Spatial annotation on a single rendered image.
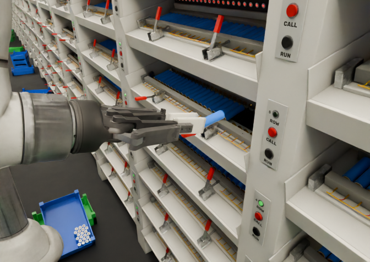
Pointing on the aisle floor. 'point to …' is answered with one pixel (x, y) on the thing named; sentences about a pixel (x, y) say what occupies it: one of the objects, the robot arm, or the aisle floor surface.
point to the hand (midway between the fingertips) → (185, 123)
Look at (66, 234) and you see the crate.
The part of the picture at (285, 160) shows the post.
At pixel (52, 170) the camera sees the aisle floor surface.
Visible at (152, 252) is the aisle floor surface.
